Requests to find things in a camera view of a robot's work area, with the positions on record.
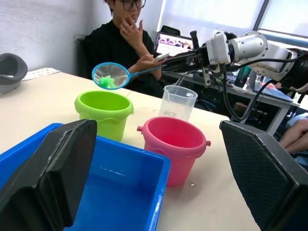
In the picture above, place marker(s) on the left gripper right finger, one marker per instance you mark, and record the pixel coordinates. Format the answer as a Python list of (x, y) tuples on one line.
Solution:
[(264, 183)]

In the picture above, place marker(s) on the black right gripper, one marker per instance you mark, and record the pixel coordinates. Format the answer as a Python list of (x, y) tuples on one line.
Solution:
[(201, 59)]

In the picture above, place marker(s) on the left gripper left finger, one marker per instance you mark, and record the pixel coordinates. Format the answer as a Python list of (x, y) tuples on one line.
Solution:
[(36, 183)]

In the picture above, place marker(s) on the white smartphone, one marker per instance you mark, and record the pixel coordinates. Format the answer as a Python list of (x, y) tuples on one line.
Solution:
[(161, 57)]

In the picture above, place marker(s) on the blue hand net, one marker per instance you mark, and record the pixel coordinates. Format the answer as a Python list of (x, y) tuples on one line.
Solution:
[(108, 69)]

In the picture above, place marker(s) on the green toy fish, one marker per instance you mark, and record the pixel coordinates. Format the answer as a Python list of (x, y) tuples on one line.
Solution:
[(106, 82)]

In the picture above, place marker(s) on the clear plastic measuring cup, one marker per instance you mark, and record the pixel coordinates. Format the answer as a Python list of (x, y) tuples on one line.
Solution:
[(178, 106)]

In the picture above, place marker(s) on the pink plastic bucket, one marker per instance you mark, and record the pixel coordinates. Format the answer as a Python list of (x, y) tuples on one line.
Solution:
[(178, 168)]

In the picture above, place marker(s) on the blue plastic tub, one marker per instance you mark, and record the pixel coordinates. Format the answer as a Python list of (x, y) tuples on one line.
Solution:
[(125, 199)]

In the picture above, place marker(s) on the green plastic bucket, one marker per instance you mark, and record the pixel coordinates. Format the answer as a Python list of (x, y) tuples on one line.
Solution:
[(108, 125)]

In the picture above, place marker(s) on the person's right hand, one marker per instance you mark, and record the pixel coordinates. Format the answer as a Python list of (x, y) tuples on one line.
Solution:
[(143, 64)]

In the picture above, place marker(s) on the person's left hand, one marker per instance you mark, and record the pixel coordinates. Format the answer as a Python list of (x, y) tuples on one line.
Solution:
[(131, 30)]

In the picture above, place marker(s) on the open laptop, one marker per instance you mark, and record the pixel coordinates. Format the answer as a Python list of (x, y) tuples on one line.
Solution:
[(174, 43)]

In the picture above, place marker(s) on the seated person's bare legs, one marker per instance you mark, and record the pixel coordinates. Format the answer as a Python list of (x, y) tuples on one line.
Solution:
[(294, 137)]

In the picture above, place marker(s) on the white roller blind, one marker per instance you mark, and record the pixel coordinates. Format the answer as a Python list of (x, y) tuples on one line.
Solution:
[(211, 12)]

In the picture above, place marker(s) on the person in black shirt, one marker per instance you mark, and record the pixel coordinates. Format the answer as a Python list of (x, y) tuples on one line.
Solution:
[(106, 45)]

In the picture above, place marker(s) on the white background desk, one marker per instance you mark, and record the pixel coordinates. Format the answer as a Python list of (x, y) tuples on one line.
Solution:
[(281, 106)]

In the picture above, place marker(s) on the black office chair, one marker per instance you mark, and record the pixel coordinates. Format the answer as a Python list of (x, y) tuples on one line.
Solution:
[(81, 57)]

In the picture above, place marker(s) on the printed paper sheet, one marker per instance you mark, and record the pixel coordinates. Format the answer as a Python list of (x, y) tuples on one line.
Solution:
[(41, 73)]

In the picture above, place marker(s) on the grey curved plastic seat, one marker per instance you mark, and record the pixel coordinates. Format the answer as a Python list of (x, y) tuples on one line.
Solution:
[(10, 72)]

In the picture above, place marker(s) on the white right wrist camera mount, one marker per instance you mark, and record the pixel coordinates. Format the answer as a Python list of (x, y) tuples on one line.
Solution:
[(217, 49)]

